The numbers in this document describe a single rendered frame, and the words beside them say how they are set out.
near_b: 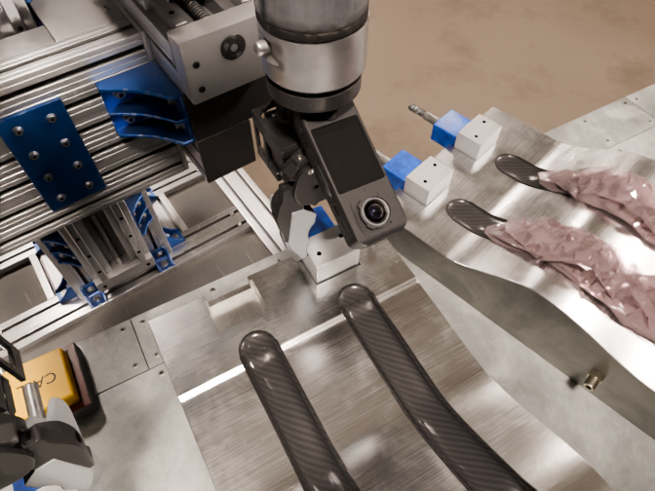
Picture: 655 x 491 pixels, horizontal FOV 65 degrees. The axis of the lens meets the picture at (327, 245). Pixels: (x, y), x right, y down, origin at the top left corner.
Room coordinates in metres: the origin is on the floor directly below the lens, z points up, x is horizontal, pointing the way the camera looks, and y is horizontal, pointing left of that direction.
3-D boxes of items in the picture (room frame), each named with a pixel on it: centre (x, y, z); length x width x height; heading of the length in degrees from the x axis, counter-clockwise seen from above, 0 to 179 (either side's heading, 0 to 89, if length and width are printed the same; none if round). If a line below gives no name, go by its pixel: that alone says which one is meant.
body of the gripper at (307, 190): (0.33, 0.01, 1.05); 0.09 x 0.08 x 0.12; 29
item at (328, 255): (0.34, 0.02, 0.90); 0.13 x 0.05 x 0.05; 29
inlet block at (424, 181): (0.47, -0.09, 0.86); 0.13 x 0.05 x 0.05; 46
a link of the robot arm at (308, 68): (0.32, 0.01, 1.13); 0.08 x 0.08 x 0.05
